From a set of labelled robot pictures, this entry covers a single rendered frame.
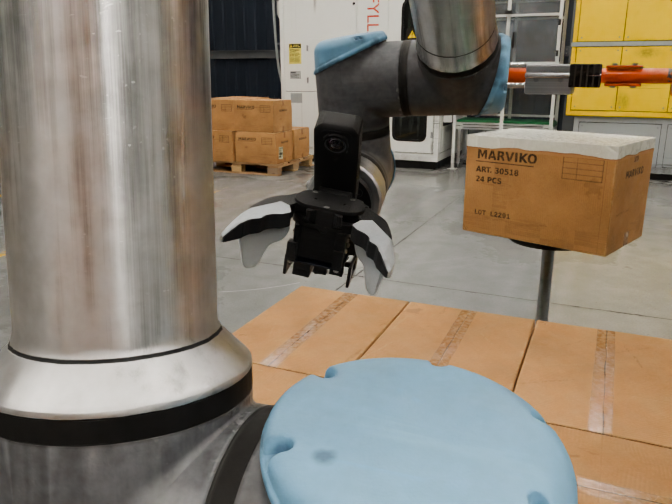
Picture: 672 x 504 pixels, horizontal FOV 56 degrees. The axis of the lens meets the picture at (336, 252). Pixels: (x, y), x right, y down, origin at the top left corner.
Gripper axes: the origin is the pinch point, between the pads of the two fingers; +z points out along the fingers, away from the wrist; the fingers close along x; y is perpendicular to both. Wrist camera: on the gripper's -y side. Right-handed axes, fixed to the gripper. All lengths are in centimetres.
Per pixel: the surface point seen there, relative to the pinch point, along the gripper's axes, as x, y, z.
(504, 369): -38, 64, -93
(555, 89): -25, -10, -55
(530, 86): -22, -10, -56
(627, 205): -84, 43, -193
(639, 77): -36, -14, -53
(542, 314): -69, 100, -203
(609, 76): -32, -13, -53
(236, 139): 231, 194, -695
